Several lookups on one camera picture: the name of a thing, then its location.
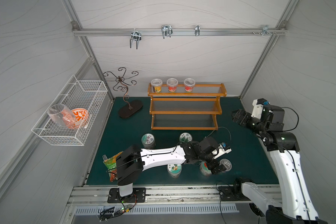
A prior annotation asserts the clear glass cup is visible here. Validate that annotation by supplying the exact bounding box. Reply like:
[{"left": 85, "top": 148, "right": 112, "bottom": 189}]
[{"left": 47, "top": 104, "right": 76, "bottom": 128}]

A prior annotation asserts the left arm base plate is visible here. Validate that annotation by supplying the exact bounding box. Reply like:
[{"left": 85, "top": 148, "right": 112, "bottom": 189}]
[{"left": 107, "top": 187, "right": 147, "bottom": 203}]

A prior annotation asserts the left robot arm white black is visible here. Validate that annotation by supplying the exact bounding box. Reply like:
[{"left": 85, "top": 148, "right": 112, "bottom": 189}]
[{"left": 116, "top": 137, "right": 231, "bottom": 197}]

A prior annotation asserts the small clear yellow seed container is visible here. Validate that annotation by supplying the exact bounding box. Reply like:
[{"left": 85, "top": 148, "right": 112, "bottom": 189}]
[{"left": 151, "top": 78, "right": 163, "bottom": 93}]

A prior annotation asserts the black metal jewelry stand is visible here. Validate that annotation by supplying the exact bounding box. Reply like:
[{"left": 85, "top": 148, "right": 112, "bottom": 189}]
[{"left": 103, "top": 67, "right": 143, "bottom": 119}]

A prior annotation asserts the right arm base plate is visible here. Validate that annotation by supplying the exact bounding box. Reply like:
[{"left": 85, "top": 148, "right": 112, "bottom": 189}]
[{"left": 217, "top": 186, "right": 245, "bottom": 202}]

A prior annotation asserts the jar with green tree lid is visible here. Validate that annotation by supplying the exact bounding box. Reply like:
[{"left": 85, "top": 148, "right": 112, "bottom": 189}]
[{"left": 179, "top": 132, "right": 193, "bottom": 143}]

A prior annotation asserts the jar with tomato lid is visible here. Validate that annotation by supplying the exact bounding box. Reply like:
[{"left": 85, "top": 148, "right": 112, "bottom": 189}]
[{"left": 200, "top": 161, "right": 212, "bottom": 177}]

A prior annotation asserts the small clear red seed container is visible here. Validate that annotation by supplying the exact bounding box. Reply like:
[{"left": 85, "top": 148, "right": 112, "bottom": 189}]
[{"left": 167, "top": 78, "right": 178, "bottom": 92}]

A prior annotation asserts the aluminium front rail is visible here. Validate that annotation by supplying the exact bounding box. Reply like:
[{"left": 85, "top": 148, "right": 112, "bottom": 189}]
[{"left": 67, "top": 182, "right": 230, "bottom": 206}]

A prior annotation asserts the black round floor fan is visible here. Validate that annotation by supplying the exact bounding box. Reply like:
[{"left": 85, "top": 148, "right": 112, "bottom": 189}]
[{"left": 249, "top": 203, "right": 265, "bottom": 217}]

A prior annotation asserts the aluminium top rail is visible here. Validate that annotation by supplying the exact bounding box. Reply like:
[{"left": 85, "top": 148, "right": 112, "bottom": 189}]
[{"left": 73, "top": 28, "right": 287, "bottom": 37}]

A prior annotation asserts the jar with purple flower lid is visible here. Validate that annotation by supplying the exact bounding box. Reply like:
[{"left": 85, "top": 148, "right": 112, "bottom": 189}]
[{"left": 141, "top": 133, "right": 155, "bottom": 149}]

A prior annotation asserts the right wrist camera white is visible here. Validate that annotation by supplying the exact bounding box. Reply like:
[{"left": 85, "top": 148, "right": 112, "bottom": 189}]
[{"left": 251, "top": 98, "right": 270, "bottom": 119}]

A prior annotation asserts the wooden two-tier shelf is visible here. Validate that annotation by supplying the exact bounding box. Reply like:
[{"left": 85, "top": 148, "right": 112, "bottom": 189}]
[{"left": 147, "top": 83, "right": 227, "bottom": 130}]

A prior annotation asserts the metal bracket hook right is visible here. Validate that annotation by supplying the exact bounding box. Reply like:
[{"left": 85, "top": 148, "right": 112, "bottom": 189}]
[{"left": 252, "top": 25, "right": 277, "bottom": 37}]

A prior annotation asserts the white wire basket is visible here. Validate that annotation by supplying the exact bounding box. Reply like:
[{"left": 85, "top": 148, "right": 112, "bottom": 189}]
[{"left": 32, "top": 76, "right": 107, "bottom": 146}]

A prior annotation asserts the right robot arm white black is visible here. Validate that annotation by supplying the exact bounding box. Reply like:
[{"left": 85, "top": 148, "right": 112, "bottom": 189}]
[{"left": 231, "top": 104, "right": 325, "bottom": 224}]

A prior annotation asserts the orange patterned bowl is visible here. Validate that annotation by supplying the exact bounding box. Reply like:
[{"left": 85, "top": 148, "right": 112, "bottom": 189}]
[{"left": 68, "top": 108, "right": 89, "bottom": 129}]

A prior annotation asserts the metal double hook left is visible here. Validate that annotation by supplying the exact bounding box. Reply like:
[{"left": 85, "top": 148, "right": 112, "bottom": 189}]
[{"left": 130, "top": 31, "right": 142, "bottom": 49}]

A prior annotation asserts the metal double hook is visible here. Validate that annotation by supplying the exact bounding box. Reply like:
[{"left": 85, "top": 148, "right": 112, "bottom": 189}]
[
  {"left": 161, "top": 25, "right": 173, "bottom": 39},
  {"left": 130, "top": 31, "right": 142, "bottom": 49}
]

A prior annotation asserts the aluminium rail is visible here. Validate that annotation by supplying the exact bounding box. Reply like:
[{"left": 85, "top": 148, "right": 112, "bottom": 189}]
[
  {"left": 67, "top": 182, "right": 230, "bottom": 206},
  {"left": 73, "top": 28, "right": 287, "bottom": 37}
]

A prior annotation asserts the jar with carrot lid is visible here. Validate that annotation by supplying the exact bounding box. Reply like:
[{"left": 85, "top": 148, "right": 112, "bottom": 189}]
[{"left": 167, "top": 164, "right": 182, "bottom": 178}]

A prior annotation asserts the green snack bag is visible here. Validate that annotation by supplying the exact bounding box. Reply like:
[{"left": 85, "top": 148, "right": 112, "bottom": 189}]
[{"left": 102, "top": 151, "right": 123, "bottom": 182}]

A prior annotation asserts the metal double hook middle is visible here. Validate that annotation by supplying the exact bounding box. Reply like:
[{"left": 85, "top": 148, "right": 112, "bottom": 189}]
[{"left": 161, "top": 25, "right": 173, "bottom": 39}]

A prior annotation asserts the small metal hook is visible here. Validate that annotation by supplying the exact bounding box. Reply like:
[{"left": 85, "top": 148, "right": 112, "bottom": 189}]
[{"left": 195, "top": 25, "right": 200, "bottom": 36}]

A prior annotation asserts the white slotted cable duct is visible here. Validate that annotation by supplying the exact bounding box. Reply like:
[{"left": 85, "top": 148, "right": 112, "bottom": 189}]
[{"left": 75, "top": 203, "right": 239, "bottom": 216}]

